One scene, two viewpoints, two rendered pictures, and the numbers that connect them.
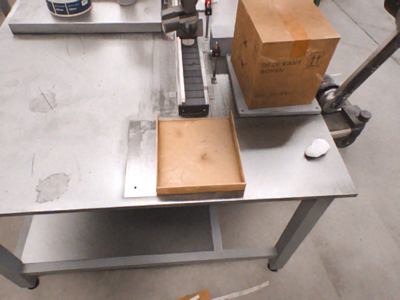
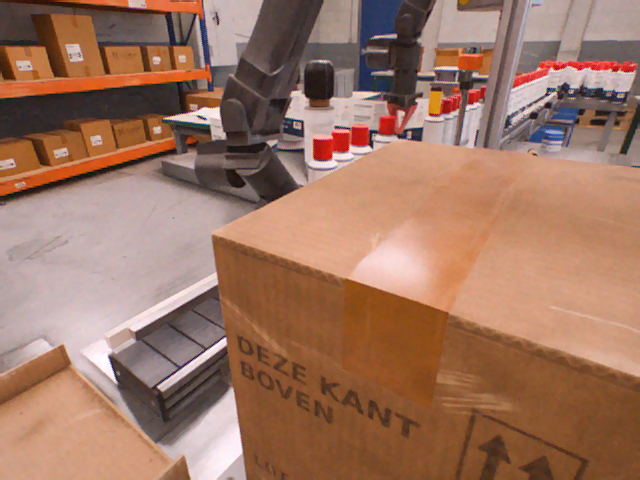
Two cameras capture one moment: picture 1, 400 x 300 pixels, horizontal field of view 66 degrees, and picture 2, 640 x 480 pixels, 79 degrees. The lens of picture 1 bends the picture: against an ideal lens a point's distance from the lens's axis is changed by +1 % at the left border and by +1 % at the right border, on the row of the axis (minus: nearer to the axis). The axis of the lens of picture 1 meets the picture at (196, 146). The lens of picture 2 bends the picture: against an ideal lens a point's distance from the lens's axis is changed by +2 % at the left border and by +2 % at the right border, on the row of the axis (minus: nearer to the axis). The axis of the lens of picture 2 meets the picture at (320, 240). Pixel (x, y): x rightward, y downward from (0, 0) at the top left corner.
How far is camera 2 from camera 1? 0.87 m
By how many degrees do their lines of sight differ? 40
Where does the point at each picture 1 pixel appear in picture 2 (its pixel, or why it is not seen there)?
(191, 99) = (147, 355)
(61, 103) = (44, 258)
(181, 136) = (22, 442)
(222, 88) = not seen: hidden behind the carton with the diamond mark
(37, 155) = not seen: outside the picture
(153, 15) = not seen: hidden behind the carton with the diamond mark
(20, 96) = (37, 230)
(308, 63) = (462, 463)
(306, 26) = (512, 253)
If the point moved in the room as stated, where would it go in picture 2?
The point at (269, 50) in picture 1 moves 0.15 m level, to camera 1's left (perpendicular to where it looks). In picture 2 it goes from (244, 285) to (134, 217)
